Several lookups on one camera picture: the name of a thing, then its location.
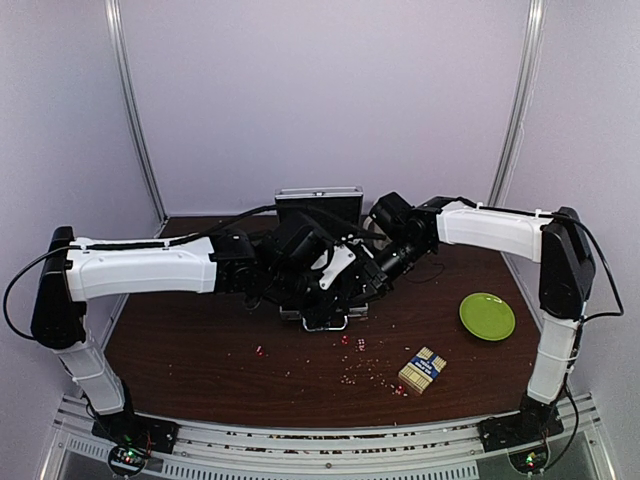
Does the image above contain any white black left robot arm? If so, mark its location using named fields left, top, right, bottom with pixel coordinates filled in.
left=30, top=210, right=370, bottom=445

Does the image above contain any green plate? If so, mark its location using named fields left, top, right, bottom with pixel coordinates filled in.
left=459, top=292, right=516, bottom=342

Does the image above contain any front aluminium rail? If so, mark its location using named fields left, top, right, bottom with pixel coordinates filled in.
left=49, top=394, right=601, bottom=480

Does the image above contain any left aluminium frame post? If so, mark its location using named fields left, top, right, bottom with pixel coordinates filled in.
left=104, top=0, right=168, bottom=223

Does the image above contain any right aluminium frame post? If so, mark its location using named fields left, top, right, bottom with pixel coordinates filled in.
left=480, top=0, right=545, bottom=221

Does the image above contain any aluminium poker chip case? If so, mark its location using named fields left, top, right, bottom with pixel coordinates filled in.
left=273, top=185, right=371, bottom=332

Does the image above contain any blue playing card box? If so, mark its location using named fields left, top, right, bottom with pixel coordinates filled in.
left=398, top=347, right=447, bottom=395

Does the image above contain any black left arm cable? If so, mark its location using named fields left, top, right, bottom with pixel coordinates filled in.
left=2, top=203, right=386, bottom=341

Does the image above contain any aluminium frame post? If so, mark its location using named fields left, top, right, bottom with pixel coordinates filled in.
left=480, top=0, right=545, bottom=221
left=104, top=0, right=168, bottom=223

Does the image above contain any cream ceramic mug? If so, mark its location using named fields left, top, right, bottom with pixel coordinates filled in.
left=367, top=216, right=389, bottom=250

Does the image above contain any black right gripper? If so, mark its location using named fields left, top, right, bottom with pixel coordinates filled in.
left=343, top=235, right=433, bottom=307

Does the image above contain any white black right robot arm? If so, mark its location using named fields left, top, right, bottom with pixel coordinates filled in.
left=338, top=192, right=595, bottom=450

